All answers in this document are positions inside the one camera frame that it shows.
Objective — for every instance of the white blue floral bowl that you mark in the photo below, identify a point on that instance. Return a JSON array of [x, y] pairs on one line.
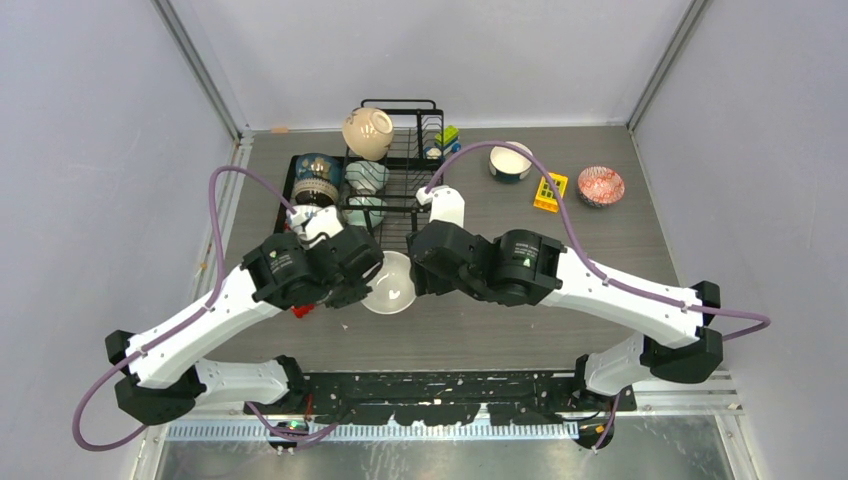
[[299, 214]]

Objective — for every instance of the yellow window toy block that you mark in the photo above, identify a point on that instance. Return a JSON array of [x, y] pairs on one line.
[[545, 197]]

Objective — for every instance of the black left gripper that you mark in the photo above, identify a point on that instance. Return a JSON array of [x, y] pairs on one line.
[[356, 293]]

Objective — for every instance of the dark blue glazed bowl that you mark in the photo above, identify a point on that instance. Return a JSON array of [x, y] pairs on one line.
[[319, 166]]

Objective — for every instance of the perforated metal rail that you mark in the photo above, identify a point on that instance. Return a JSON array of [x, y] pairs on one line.
[[247, 430]]

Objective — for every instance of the beige bowl with brown markings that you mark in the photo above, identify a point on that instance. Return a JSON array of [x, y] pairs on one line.
[[368, 132]]

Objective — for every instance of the pale green ceramic bowl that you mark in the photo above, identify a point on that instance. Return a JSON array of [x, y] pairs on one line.
[[365, 211]]

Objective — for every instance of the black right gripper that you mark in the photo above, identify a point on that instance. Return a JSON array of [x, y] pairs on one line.
[[426, 281]]

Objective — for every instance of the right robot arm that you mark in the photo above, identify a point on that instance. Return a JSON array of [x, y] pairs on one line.
[[669, 342]]

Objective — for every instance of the black wire dish rack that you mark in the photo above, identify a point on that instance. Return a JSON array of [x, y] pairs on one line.
[[416, 122]]

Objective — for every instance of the red white patterned bowl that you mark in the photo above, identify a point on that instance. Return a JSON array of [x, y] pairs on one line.
[[600, 186]]

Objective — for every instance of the light blue dotted bowl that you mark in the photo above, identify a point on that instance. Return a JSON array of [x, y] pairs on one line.
[[366, 177]]

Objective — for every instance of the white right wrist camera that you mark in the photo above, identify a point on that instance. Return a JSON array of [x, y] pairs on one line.
[[445, 204]]

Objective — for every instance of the beige bowl with flower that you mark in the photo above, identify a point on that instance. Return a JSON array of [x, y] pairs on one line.
[[392, 289]]

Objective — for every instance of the teal bowl white inside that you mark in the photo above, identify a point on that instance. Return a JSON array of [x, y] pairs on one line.
[[508, 166]]

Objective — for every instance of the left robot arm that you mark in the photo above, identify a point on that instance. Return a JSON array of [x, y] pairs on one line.
[[166, 371]]

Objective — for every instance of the green blue toy car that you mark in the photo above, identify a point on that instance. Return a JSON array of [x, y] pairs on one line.
[[444, 144]]

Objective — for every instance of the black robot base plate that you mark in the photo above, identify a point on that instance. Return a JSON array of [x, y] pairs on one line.
[[440, 398]]

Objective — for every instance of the red white window block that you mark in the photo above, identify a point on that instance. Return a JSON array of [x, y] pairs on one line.
[[302, 311]]

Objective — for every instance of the brown patterned band bowl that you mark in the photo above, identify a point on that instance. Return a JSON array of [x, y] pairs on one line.
[[315, 192]]

